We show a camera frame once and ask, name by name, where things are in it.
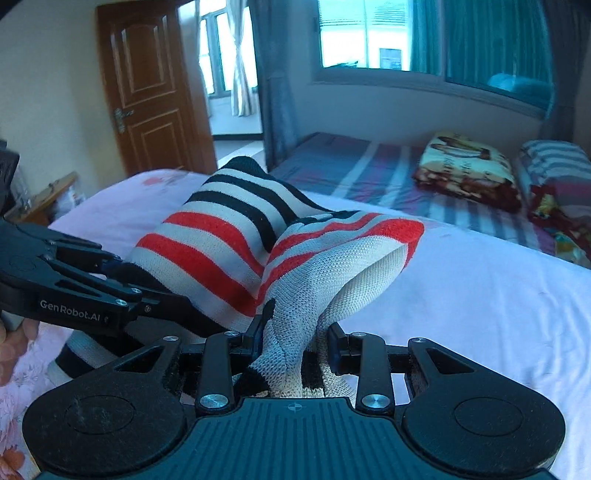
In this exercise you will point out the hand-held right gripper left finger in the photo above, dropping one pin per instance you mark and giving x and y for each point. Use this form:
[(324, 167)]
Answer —
[(254, 337)]

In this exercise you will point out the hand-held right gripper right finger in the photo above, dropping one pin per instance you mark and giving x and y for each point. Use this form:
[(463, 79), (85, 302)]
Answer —
[(334, 351)]

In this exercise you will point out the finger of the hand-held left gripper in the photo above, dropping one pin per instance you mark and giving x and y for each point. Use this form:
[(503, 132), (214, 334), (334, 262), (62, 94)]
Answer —
[(157, 307), (87, 251)]

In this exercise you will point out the striped knit sweater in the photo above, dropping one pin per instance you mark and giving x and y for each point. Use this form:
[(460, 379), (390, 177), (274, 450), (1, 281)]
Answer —
[(221, 240)]

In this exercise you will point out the person's left hand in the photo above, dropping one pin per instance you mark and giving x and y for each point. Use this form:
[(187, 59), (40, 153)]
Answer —
[(14, 350)]

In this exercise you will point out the wooden nightstand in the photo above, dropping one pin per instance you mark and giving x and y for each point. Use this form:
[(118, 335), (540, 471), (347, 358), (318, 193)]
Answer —
[(41, 203)]

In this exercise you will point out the white floral bedsheet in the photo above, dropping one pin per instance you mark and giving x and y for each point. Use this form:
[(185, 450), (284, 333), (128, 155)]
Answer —
[(485, 314)]

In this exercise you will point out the brown wooden door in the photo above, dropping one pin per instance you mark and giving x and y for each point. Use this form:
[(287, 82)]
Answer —
[(147, 92)]

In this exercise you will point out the striped purple bedsheet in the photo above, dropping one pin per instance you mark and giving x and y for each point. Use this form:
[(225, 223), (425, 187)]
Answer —
[(369, 175)]

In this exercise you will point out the folded printed blanket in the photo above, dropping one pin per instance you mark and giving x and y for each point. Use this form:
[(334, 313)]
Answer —
[(466, 166)]

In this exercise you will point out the balcony window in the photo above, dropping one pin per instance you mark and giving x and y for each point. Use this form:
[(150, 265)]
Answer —
[(214, 50)]

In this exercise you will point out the white curtain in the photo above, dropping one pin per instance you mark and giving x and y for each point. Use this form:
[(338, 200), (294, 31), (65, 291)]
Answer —
[(242, 64)]

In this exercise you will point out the grey curtain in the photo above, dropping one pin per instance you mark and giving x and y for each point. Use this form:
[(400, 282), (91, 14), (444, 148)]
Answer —
[(572, 69), (277, 92)]

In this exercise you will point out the colourful crumpled cloth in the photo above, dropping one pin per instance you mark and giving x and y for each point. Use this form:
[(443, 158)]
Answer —
[(558, 221)]

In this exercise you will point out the striped pillow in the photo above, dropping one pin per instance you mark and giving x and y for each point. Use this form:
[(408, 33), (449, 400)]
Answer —
[(558, 161)]

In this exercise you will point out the large sliding window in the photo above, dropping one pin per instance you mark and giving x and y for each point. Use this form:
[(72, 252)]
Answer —
[(360, 37)]

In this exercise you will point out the teal curtain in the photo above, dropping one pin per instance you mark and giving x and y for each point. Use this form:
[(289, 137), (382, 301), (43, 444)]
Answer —
[(485, 41)]

